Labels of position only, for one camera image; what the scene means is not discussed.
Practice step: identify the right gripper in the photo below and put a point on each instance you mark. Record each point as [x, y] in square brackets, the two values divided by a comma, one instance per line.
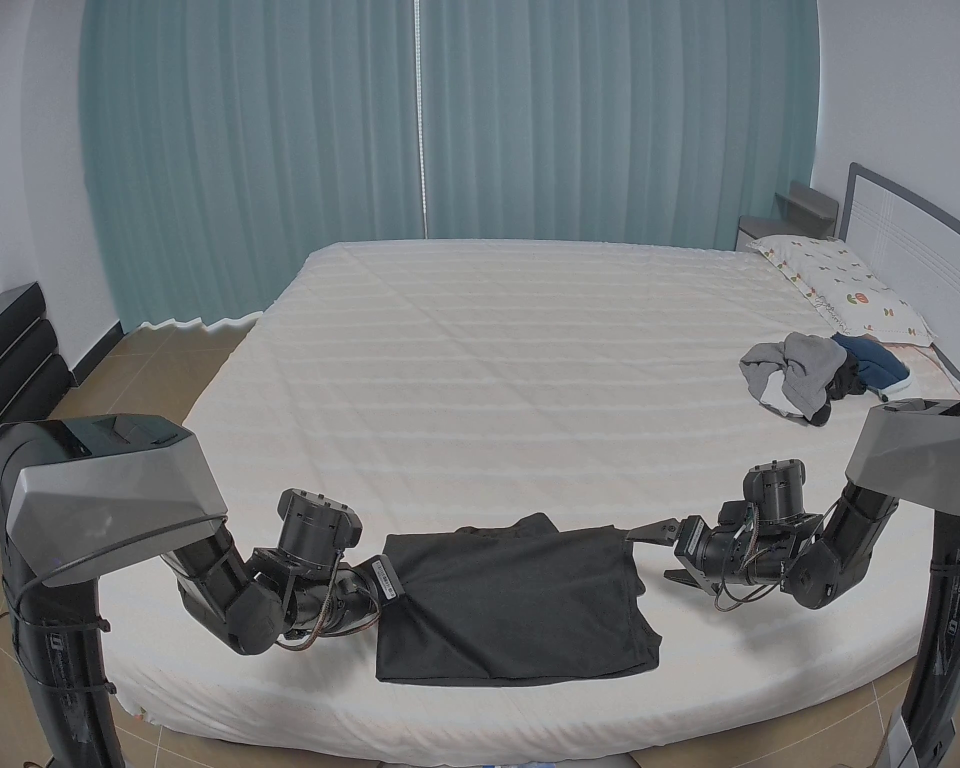
[712, 555]

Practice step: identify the black garment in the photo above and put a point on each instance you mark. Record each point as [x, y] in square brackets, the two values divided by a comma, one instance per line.
[510, 600]

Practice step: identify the blue-green curtain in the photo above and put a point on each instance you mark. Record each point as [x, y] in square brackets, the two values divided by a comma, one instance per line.
[600, 127]
[247, 150]

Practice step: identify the black chest of drawers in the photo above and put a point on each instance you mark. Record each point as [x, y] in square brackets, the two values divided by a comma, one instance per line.
[30, 345]

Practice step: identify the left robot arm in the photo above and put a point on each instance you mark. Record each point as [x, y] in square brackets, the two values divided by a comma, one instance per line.
[112, 487]

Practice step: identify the pile of clothes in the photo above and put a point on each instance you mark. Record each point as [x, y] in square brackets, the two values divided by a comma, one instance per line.
[795, 371]

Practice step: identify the bed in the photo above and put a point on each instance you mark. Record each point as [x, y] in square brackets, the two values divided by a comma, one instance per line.
[487, 360]

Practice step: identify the grey bedside table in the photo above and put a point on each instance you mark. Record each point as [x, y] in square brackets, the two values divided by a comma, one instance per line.
[765, 225]

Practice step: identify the white printed pillow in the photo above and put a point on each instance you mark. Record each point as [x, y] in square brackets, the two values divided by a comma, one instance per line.
[840, 277]

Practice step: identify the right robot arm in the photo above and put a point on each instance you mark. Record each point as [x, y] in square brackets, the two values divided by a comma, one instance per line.
[900, 457]

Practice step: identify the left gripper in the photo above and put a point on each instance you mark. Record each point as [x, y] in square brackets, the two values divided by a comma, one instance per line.
[364, 596]

